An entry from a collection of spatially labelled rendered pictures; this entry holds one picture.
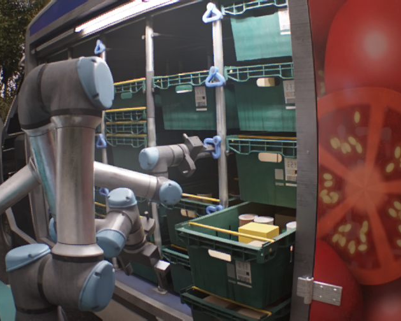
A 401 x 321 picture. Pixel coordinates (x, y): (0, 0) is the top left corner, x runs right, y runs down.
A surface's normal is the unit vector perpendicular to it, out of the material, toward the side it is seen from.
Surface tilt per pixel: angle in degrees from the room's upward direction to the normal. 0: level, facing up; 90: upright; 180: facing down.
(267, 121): 94
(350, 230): 90
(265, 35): 98
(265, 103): 91
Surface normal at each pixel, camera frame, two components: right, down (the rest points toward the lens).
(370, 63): -0.72, 0.10
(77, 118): 0.23, 0.66
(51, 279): -0.21, -0.32
